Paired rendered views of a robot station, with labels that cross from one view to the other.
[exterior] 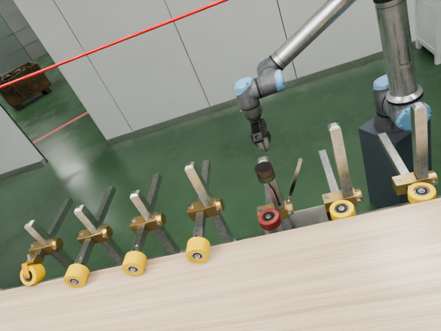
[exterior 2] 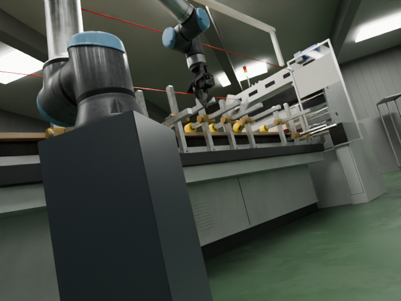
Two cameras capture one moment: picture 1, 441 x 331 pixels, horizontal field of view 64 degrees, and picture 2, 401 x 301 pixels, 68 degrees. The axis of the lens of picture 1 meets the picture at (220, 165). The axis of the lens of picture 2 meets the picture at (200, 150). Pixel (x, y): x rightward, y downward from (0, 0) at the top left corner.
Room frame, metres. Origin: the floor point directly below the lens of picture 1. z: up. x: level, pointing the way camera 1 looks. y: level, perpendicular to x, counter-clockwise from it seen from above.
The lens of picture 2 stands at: (2.00, -1.50, 0.38)
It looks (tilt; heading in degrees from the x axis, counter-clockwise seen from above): 10 degrees up; 117
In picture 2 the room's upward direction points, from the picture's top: 14 degrees counter-clockwise
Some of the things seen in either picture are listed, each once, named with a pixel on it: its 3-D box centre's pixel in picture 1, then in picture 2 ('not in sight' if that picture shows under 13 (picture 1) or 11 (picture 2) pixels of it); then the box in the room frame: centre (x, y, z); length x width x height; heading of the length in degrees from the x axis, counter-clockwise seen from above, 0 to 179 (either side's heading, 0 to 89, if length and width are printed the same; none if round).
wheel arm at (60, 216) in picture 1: (54, 226); (260, 115); (1.40, 0.82, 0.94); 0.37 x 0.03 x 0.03; 163
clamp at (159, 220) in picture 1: (148, 222); (205, 119); (1.14, 0.36, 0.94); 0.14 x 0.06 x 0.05; 73
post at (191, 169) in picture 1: (212, 210); (176, 120); (1.06, 0.10, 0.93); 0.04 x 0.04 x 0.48; 73
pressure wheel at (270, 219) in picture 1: (272, 225); not in sight; (0.93, -0.08, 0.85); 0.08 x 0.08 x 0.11
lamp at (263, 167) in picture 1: (271, 189); not in sight; (0.94, -0.13, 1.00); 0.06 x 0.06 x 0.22; 73
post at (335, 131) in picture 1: (344, 179); not in sight; (0.91, -0.38, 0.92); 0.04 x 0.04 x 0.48; 73
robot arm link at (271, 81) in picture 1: (270, 83); (177, 39); (1.43, -0.35, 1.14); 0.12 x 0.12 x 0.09; 78
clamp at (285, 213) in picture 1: (275, 212); not in sight; (0.99, -0.12, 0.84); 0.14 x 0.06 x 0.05; 73
